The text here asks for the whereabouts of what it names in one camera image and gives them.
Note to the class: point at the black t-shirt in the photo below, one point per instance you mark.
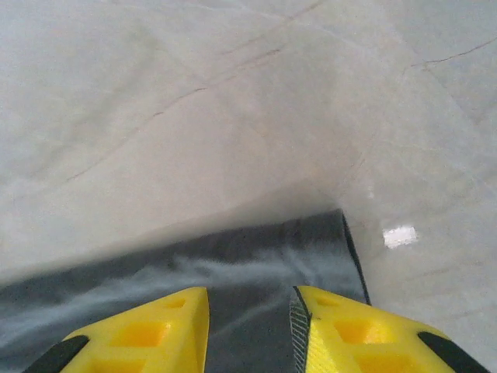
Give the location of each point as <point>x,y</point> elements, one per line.
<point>252,252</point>

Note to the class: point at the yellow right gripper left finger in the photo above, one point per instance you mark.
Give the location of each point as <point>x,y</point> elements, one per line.
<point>155,338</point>

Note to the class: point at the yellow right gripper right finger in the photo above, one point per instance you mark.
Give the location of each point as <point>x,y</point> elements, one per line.
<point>357,342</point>

